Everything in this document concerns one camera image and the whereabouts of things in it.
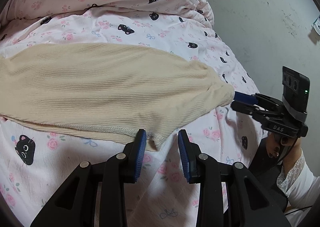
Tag cream ribbed knit garment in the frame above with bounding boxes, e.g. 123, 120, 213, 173
1, 43, 234, 151

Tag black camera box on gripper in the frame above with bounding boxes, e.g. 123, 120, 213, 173
282, 66, 310, 122

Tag person's right hand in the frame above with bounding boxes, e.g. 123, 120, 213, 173
266, 133, 302, 172

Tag black cable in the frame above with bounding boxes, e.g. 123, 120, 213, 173
283, 204, 316, 216

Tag white lace sleeve right forearm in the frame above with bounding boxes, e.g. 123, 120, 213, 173
277, 152, 319, 226

